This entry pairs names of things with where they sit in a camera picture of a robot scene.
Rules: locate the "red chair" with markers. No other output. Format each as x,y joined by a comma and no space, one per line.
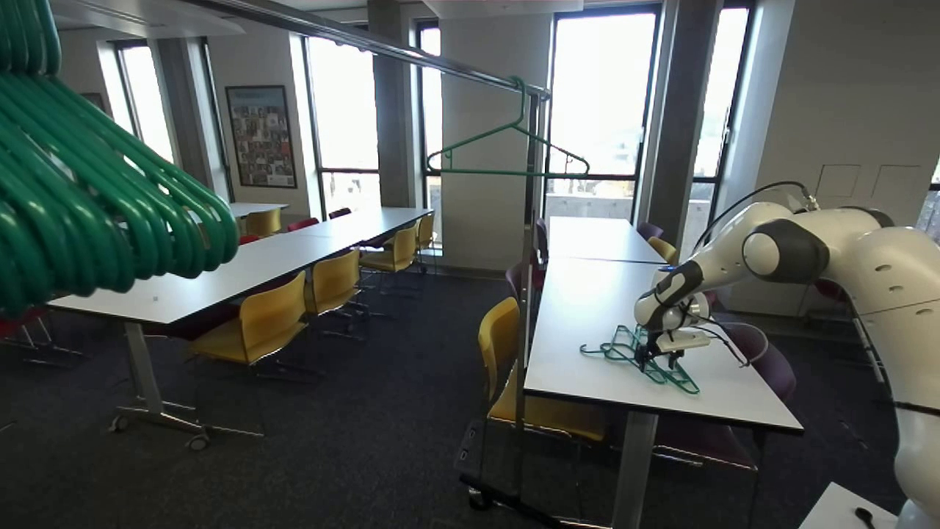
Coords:
832,294
338,211
300,225
26,326

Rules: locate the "metal clothes rail rack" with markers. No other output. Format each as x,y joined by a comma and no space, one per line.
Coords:
532,225

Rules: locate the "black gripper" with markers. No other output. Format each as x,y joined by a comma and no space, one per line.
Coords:
654,342

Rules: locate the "white robot stand top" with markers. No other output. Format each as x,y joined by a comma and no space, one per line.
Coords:
832,510

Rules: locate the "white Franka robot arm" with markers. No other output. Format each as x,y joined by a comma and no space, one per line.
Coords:
883,266

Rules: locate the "white work table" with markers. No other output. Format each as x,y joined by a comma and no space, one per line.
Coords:
607,311

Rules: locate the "small black object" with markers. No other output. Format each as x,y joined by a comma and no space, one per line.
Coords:
864,513

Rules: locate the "large framed picture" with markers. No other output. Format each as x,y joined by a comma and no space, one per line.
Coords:
262,137

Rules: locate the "purple chair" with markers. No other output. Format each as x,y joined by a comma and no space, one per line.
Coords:
648,229
769,358

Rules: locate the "long white table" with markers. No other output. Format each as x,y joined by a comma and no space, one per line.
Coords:
246,266

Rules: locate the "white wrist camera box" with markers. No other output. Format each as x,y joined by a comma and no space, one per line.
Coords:
685,338

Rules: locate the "bunch of green hangers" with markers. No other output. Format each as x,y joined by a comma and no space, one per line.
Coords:
99,194

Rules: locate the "yellow chair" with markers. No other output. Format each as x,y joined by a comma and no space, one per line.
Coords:
253,325
336,282
500,338
666,248
261,225
427,229
399,248

